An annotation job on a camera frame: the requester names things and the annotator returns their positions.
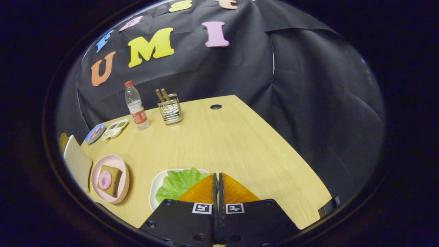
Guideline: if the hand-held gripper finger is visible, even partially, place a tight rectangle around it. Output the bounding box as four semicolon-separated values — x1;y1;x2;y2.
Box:
139;173;219;247
218;173;300;247

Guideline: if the green lettuce leaf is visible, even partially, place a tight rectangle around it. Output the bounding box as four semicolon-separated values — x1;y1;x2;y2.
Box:
155;167;210;204

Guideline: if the white square plate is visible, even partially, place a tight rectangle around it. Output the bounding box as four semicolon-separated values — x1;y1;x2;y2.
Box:
149;168;210;211

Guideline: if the bread slice under ham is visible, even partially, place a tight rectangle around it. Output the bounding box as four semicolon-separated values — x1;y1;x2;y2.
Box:
97;165;123;198

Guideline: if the black table edge clip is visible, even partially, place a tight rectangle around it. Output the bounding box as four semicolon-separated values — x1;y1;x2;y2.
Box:
317;196;341;219

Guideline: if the clear water bottle red cap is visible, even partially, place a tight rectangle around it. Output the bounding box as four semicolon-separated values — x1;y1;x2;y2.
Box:
124;81;151;131

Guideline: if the pink round plate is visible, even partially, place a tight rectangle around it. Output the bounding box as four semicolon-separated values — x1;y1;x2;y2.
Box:
91;154;130;204

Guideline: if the pink ham slice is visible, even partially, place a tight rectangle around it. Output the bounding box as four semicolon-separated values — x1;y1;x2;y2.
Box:
98;170;112;191

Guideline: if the white divided condiment tray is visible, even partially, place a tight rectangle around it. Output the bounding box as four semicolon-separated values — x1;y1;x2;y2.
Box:
102;119;129;140

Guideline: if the black backdrop cloth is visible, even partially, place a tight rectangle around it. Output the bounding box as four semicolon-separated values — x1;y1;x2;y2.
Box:
57;0;386;206

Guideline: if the blue plate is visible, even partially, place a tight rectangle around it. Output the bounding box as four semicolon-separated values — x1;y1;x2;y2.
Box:
85;123;106;144

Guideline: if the white toaster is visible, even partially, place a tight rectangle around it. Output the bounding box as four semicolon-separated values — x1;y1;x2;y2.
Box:
63;135;93;192

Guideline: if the metal wire utensil holder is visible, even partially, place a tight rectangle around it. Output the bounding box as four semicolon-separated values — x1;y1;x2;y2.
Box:
157;93;183;125

